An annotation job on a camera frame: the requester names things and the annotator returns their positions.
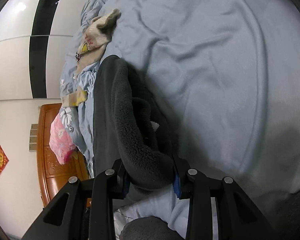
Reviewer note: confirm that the orange wooden headboard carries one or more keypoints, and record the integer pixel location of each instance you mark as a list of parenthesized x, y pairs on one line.
[(52, 175)]

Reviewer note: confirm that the beige cartoon print garment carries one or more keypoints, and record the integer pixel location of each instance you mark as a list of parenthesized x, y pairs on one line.
[(95, 39)]

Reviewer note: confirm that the blue floral duvet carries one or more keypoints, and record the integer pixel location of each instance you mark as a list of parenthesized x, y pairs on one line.
[(227, 75)]

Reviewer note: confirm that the black and grey fleece jacket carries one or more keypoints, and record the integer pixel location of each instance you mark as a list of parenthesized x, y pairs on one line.
[(134, 152)]

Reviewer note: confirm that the white wardrobe with black stripe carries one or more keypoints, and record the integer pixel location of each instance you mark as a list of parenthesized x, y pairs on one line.
[(34, 35)]

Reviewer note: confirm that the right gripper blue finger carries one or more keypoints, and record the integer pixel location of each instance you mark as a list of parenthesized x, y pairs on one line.
[(176, 186)]

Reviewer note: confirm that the pink quilted pillow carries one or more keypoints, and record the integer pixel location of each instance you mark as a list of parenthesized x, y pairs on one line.
[(60, 142)]

